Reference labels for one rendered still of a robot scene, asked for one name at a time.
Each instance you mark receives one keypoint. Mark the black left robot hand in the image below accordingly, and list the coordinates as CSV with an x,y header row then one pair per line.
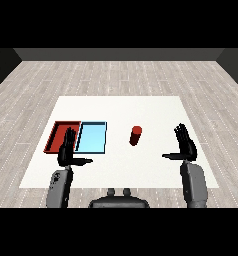
x,y
66,152

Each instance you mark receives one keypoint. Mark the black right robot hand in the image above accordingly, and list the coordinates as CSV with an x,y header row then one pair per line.
x,y
187,149

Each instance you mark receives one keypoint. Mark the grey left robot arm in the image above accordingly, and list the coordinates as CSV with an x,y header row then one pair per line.
x,y
60,188

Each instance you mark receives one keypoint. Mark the red shallow open box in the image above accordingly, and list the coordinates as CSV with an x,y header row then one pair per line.
x,y
58,136

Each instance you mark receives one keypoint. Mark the light blue shallow open box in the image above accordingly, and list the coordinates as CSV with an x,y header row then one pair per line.
x,y
91,137

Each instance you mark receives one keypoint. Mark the small red can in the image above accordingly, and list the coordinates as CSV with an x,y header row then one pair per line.
x,y
135,135

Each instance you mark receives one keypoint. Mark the dark grey robot body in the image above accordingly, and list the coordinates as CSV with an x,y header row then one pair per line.
x,y
119,200

